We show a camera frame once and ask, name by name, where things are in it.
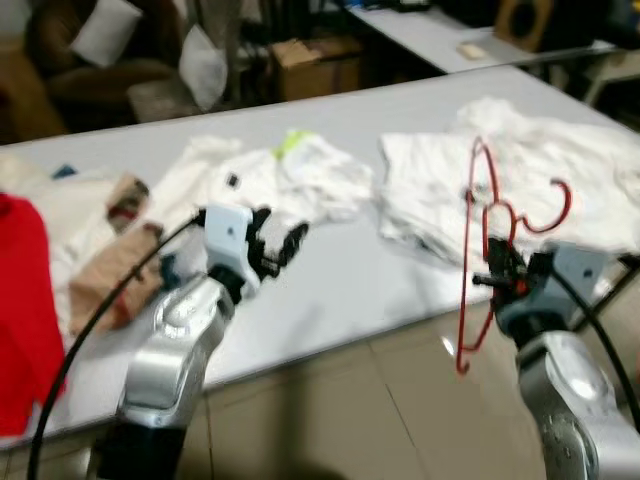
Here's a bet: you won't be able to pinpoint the white printed T-shirt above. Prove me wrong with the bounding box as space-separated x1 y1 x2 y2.
160 128 376 236

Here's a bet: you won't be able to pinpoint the red plastic hanger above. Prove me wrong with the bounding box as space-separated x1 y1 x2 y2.
455 137 575 377

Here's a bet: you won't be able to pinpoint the white shirt striped cuffs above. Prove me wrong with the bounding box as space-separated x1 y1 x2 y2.
378 130 506 269

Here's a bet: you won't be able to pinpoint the black folding table legs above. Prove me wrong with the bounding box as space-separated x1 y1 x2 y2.
592 255 640 333

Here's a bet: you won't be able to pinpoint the large cream white garment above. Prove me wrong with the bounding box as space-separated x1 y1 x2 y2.
450 95 640 253

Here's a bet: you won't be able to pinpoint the beige brown garment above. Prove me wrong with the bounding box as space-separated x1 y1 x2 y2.
68 175 169 336

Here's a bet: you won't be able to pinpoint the cardboard box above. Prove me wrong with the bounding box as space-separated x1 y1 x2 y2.
270 37 364 103

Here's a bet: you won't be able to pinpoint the white side table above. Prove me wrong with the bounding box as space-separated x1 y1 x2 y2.
575 48 640 109

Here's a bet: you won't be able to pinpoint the dark armchair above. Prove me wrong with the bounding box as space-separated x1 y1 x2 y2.
20 0 206 129

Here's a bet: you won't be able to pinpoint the long grey desk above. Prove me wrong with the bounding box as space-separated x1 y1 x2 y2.
340 3 626 79

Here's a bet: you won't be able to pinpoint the brown wooden speaker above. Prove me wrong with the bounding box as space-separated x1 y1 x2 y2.
493 0 553 54

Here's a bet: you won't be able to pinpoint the red folded garment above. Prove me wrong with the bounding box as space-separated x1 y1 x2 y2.
0 193 67 438

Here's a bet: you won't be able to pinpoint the white square pillow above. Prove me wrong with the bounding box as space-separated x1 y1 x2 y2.
68 0 144 69

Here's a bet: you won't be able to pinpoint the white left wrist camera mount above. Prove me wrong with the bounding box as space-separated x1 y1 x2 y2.
203 203 254 277

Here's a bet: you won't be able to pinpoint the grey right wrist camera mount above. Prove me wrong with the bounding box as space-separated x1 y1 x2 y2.
545 243 612 312

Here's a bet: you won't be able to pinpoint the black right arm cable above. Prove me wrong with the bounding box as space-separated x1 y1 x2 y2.
550 265 640 406

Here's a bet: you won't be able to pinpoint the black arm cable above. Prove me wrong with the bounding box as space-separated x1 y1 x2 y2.
25 212 206 480
550 265 640 406

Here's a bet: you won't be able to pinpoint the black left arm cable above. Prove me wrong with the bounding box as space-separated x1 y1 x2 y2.
25 212 206 480

